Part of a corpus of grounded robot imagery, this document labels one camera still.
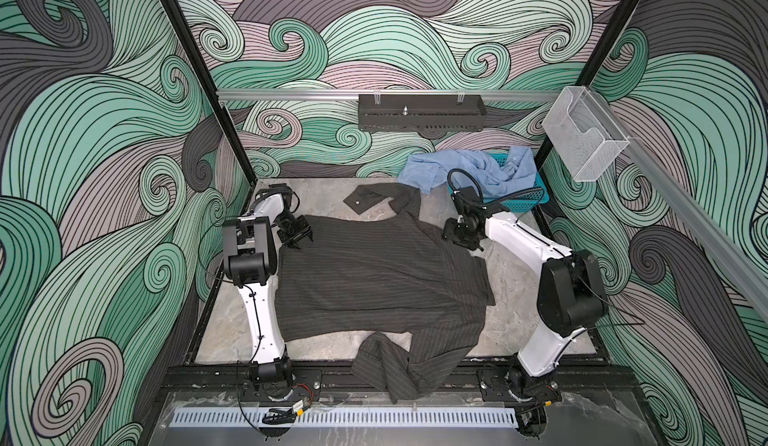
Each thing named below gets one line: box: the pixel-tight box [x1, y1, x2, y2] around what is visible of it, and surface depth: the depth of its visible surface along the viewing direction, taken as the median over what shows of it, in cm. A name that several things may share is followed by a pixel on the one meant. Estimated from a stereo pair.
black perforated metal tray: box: [358, 94, 487, 132], surface depth 96 cm
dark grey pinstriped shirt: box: [274, 184, 496, 403], surface depth 90 cm
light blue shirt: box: [398, 147, 538, 196], surface depth 115 cm
